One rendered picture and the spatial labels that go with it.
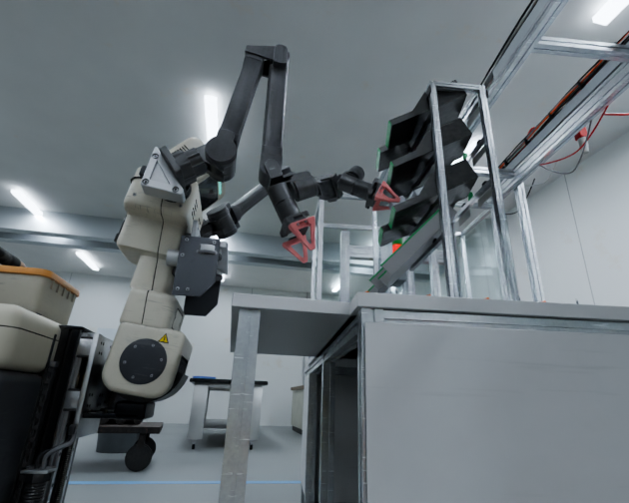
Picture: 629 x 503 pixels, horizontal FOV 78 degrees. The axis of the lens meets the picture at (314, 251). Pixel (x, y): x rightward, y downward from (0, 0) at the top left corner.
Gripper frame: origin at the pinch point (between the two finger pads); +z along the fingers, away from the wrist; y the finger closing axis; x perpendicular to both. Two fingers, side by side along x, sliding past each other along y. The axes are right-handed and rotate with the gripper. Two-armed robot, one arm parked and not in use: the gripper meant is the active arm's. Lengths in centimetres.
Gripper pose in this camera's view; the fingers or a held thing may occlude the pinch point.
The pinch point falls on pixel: (395, 203)
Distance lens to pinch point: 127.9
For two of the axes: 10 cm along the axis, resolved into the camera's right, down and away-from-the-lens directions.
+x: -4.5, 8.4, -3.2
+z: 8.9, 4.0, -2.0
